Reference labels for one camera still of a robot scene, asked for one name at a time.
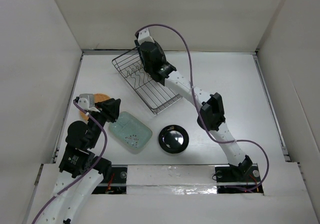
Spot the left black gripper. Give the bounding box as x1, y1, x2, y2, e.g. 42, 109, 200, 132
87, 97, 121, 147

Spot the dark blue leaf-shaped dish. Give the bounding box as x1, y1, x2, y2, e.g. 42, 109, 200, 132
134, 39, 144, 66

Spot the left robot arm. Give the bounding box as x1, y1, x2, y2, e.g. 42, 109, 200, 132
32, 94, 121, 224

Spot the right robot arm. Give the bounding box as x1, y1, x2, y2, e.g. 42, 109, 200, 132
134, 40, 253, 182

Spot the light green rectangular tray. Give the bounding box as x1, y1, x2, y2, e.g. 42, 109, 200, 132
108, 111, 153, 153

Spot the black round glossy plate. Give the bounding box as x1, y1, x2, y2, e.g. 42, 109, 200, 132
158, 125, 190, 154

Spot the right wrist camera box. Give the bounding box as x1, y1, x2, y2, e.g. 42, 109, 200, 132
136, 28, 155, 45

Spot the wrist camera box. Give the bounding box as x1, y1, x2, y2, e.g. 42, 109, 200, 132
136, 28, 155, 45
76, 93, 95, 111

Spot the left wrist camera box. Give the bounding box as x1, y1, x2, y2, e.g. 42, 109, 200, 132
76, 93, 95, 111

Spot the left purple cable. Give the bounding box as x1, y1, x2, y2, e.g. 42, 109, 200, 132
31, 97, 109, 224

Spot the purple cable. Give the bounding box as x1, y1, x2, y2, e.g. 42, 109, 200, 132
136, 23, 270, 193
31, 97, 109, 224

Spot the grey wire dish rack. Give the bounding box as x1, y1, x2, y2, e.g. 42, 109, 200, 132
112, 48, 182, 114

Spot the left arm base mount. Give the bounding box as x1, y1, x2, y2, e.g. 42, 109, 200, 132
92, 165, 128, 195

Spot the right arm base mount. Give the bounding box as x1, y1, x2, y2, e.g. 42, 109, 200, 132
211, 164, 264, 194

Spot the metal front rail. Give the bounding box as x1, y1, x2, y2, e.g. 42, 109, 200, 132
98, 176, 259, 188

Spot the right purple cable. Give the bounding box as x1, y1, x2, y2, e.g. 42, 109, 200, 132
136, 23, 270, 193

